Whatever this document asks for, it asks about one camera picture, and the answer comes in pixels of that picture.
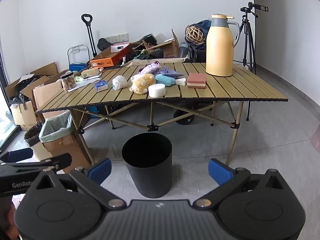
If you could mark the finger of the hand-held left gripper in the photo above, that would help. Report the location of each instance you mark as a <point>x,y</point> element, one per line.
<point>20,155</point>
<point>60,160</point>

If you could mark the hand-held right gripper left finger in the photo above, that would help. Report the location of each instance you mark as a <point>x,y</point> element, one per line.
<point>100,170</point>

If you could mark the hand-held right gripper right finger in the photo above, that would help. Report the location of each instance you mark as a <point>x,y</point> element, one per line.
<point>220,171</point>

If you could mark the black round waste bin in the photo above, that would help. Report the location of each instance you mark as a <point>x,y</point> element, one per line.
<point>147,170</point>

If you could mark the small blue white box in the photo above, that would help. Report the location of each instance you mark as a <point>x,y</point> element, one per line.
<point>101,86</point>

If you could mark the white plastic bag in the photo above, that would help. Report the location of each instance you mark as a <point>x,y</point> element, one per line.
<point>119,82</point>

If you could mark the pink layered sponge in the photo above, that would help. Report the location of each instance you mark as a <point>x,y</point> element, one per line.
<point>197,80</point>

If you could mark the white round foam block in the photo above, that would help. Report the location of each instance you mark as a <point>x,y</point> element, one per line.
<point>157,91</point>

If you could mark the yellow plush toy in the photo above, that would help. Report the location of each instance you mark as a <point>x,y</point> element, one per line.
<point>142,82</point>

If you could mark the lavender knit cloth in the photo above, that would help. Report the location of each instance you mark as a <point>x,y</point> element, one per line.
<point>171,72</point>

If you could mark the person's left forearm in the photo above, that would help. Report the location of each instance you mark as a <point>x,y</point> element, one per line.
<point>7,220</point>

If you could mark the cardboard box with green liner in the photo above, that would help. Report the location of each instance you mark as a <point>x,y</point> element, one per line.
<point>62,145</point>

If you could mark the cream plastic bin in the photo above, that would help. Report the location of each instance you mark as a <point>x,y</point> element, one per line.
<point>40,152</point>

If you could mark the black plastic bag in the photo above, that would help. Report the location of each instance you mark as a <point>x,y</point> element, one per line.
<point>32,133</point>

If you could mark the pale cardboard box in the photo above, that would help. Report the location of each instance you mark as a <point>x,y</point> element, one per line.
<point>22,115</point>

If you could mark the black cloth pile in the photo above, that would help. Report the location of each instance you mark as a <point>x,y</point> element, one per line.
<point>17,97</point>

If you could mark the blue board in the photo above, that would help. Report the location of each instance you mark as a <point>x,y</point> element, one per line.
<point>93,110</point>

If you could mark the large brown cardboard box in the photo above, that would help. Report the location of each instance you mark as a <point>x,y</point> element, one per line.
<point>47,92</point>

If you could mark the clear jar of nuts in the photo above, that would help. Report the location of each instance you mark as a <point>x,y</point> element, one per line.
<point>68,82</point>

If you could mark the white paper sheet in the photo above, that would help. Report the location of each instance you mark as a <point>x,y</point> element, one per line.
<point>85,83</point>

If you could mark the tan slatted folding table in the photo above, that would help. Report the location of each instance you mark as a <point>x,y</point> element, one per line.
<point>225,90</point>

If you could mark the small green wrapper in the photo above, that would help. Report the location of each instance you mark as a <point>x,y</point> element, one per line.
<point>78,79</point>

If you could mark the flat open cardboard box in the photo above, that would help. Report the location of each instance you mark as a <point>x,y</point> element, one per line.
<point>45,68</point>

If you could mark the small beige carton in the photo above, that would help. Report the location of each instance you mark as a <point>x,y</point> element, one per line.
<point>90,73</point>

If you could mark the blue plastic crate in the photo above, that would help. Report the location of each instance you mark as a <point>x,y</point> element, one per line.
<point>77,66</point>

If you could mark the orange black cardboard box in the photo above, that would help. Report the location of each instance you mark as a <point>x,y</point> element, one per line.
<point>110,60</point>

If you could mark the yellow thermos jug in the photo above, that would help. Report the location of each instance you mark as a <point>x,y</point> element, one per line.
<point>218,50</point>

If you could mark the white tissue box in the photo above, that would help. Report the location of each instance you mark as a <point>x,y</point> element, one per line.
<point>120,48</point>

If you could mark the blue grey bottle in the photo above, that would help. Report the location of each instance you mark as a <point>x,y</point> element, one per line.
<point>183,50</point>

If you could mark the open brown cardboard box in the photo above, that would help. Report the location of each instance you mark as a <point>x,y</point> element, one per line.
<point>170,50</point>

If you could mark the woven rattan ball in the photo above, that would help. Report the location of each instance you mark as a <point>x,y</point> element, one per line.
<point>195,35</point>

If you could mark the black boxy object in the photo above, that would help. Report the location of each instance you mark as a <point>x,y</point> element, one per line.
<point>150,40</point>

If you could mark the navy blue bag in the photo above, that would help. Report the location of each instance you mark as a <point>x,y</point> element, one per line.
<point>203,26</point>

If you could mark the black door frame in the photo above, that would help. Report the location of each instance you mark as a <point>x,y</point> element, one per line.
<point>3,100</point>

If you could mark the white metal folding frame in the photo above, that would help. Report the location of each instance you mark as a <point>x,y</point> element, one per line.
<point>74,50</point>

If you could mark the black camera tripod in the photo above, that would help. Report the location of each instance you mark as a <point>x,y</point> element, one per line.
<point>246,42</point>

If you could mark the white wall socket strip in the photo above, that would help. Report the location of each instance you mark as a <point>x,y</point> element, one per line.
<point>117,37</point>

